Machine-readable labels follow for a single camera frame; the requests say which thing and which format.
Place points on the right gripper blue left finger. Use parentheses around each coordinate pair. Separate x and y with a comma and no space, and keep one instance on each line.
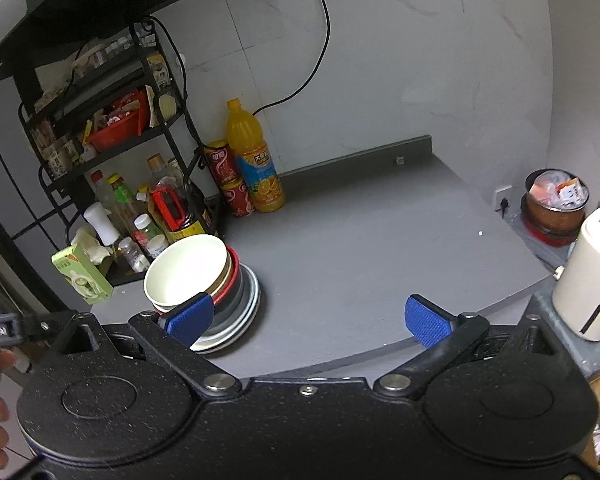
(167,338)

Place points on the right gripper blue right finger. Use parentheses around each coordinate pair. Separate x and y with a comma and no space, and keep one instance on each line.
(448,340)

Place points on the cream bowl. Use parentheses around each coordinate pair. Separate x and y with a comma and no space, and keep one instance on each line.
(217,287)
(184,269)

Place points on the red and black bowl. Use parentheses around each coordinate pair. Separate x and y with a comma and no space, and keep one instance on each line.
(223,293)

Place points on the white deep plate blue print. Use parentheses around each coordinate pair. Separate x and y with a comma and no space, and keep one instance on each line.
(229,305)

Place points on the white plate gold rim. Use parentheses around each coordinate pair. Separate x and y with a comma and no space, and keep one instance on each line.
(251,297)

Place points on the white cap seasoning jar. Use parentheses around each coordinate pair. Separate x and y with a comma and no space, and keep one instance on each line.
(156,245)

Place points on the green carton box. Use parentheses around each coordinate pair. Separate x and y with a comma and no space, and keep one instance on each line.
(83,276)

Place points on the dark soy sauce bottle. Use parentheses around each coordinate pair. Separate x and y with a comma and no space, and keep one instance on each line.
(198,216)

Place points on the green label sauce bottle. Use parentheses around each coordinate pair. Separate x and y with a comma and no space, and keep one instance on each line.
(127,206)

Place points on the white cylinder bottle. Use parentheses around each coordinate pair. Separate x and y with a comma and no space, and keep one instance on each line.
(97,217)

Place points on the white electric kettle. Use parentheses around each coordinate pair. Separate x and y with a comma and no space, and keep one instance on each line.
(576,296)

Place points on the short red drink can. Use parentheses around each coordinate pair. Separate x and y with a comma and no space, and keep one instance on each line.
(238,198)

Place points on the brown pot with packets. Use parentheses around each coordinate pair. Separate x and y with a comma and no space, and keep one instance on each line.
(555,200)

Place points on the tall red drink can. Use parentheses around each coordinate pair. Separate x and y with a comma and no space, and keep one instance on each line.
(221,162)

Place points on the black metal spice rack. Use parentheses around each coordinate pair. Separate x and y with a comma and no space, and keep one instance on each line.
(72,111)

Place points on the orange juice bottle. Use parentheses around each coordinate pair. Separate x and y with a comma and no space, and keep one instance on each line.
(245,138)

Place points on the red basket on shelf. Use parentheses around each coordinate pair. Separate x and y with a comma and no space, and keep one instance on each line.
(125,118)

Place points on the low wall socket with plug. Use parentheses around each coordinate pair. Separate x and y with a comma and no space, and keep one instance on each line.
(501,199)

